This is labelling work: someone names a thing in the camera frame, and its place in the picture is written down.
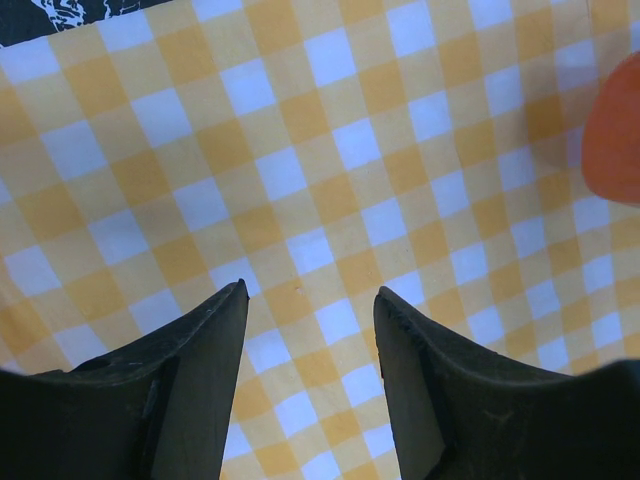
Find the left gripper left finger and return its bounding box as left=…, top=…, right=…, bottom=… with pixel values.
left=1, top=281, right=249, bottom=479

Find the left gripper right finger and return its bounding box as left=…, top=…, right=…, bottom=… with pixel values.
left=373, top=287, right=639, bottom=479

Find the yellow checkered tablecloth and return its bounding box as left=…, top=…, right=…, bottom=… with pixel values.
left=1, top=1, right=639, bottom=479

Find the orange translucent cup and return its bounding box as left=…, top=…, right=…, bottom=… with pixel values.
left=581, top=52, right=639, bottom=206

